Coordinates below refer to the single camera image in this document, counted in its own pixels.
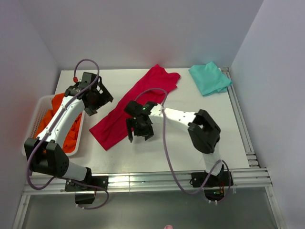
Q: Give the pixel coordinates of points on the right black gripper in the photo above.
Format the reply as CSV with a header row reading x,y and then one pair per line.
x,y
131,122

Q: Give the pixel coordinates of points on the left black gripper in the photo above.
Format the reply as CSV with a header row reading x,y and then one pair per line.
x,y
104,98

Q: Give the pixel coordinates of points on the crimson red t shirt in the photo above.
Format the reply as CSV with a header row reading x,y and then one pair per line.
x,y
112,128

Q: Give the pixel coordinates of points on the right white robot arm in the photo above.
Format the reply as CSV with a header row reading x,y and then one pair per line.
x,y
203,131

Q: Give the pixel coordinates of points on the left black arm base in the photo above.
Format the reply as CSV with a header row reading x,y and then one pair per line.
x,y
85,194

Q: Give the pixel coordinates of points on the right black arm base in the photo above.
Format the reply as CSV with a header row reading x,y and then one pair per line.
x,y
214,186

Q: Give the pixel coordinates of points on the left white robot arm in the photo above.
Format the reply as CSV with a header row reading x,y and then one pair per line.
x,y
45,153

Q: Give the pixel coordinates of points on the orange t shirt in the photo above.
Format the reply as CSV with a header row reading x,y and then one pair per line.
x,y
67,131

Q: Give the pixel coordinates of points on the white plastic basket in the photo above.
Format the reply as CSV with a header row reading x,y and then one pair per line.
x,y
45,109

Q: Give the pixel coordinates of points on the teal folded t shirt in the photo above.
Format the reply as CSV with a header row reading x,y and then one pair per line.
x,y
209,79

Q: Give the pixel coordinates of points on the pink object at bottom edge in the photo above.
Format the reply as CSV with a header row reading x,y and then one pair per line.
x,y
168,227

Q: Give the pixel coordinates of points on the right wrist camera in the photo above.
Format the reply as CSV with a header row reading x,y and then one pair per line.
x,y
134,109

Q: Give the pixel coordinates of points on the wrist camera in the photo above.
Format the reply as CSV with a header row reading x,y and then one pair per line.
x,y
86,80
134,109

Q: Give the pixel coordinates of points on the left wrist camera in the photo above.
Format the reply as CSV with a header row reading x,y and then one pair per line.
x,y
86,80

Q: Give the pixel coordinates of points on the aluminium right side rail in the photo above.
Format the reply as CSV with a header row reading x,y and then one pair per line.
x,y
237,149

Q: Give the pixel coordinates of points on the aluminium rail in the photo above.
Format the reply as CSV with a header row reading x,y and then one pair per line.
x,y
237,149
156,181

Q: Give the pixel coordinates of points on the aluminium front rail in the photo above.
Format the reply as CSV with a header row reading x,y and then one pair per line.
x,y
156,181

